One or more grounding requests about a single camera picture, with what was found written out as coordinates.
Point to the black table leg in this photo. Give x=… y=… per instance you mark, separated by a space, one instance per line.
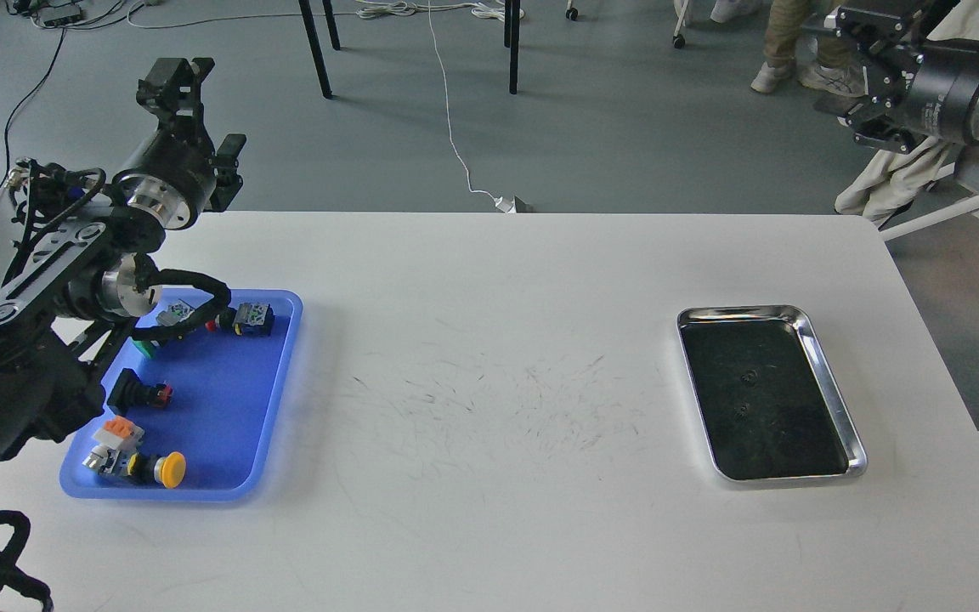
x=512 y=12
x=314 y=40

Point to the yellow push button switch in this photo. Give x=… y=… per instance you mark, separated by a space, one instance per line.
x=138 y=468

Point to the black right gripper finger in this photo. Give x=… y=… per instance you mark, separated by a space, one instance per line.
x=885 y=35
x=894 y=121

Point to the orange grey terminal block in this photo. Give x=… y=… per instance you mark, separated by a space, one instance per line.
x=119 y=434

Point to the black table leg left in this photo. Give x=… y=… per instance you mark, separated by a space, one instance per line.
x=314 y=40

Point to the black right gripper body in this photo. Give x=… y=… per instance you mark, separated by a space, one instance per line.
x=943 y=99

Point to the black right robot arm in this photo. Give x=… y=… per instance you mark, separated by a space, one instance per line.
x=915 y=87

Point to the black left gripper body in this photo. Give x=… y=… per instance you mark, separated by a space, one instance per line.
x=170 y=178

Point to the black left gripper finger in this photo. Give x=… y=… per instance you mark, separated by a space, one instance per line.
x=228 y=182
x=172 y=93

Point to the blue plastic tray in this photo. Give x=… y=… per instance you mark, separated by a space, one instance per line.
x=226 y=394

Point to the black table leg right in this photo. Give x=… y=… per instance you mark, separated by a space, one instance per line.
x=512 y=12

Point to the black selector switch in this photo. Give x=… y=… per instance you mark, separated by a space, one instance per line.
x=129 y=391

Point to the silver metal tray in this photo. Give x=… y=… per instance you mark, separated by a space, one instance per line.
x=800 y=429

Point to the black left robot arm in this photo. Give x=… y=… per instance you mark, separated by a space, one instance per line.
x=82 y=281

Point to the person white shoe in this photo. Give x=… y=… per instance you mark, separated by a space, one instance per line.
x=769 y=77

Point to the beige cloth on chair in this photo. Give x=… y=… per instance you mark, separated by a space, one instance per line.
x=891 y=180

